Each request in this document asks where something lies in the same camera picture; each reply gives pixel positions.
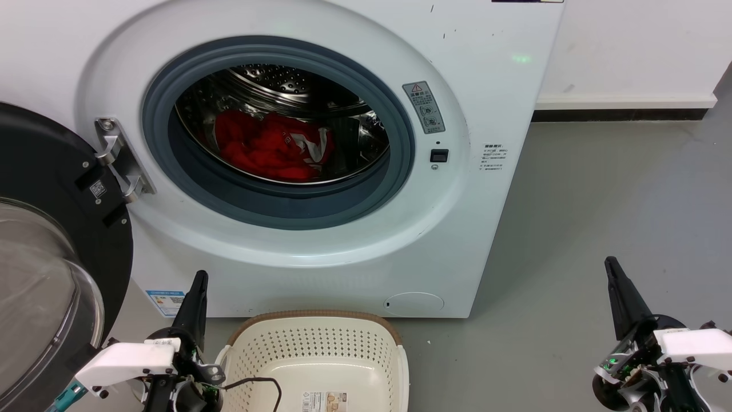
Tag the blue energy label sticker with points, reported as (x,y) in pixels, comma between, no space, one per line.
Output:
(166,302)

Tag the white front-load washing machine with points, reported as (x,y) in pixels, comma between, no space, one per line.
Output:
(486,68)

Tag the round filter cover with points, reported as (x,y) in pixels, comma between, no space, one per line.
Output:
(414,302)

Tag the small white text sticker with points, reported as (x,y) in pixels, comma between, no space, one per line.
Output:
(492,157)

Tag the steel washing machine drum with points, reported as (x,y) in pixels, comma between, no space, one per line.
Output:
(274,80)

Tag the black washer door with glass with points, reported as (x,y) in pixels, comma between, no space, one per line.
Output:
(40,171)

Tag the black door latch socket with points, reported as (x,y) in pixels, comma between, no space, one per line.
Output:
(439,155)

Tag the QR code sticker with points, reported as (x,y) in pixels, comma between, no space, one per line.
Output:
(98,188)

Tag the cream plastic laundry basket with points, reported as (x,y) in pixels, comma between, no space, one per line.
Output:
(320,349)

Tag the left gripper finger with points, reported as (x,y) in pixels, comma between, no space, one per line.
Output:
(201,315)
(187,315)

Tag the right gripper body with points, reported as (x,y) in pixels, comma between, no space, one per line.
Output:
(686,346)

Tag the grey rubber door gasket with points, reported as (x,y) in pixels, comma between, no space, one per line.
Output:
(274,209)

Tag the metal door hinge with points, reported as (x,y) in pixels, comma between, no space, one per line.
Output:
(117,157)

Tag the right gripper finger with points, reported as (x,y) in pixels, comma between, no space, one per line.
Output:
(633,306)
(617,309)

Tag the white wall baseboard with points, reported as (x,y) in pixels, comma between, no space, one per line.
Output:
(623,102)

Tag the grey warning sticker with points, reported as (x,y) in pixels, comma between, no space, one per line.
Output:
(423,106)

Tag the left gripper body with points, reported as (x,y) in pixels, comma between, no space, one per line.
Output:
(128,360)

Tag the red garment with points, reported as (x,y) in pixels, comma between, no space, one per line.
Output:
(257,146)

